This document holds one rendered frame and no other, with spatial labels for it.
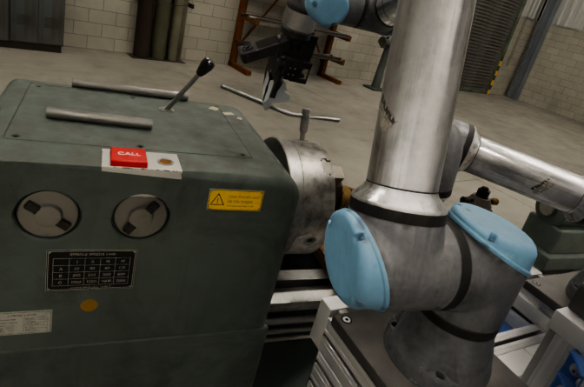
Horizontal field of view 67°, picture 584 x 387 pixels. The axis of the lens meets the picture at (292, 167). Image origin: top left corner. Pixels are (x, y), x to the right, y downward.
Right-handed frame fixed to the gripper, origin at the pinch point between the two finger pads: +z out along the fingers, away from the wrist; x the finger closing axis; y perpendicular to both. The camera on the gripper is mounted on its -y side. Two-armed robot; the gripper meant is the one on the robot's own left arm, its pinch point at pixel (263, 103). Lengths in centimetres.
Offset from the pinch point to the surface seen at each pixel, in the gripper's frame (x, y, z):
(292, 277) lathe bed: -19.5, 15.9, 42.6
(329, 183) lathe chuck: -16.1, 16.5, 10.7
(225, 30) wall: 684, 169, 225
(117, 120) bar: -8.9, -33.4, 3.5
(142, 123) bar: -9.1, -28.6, 3.4
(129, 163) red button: -27.7, -31.7, 0.0
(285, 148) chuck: -7.1, 6.2, 7.6
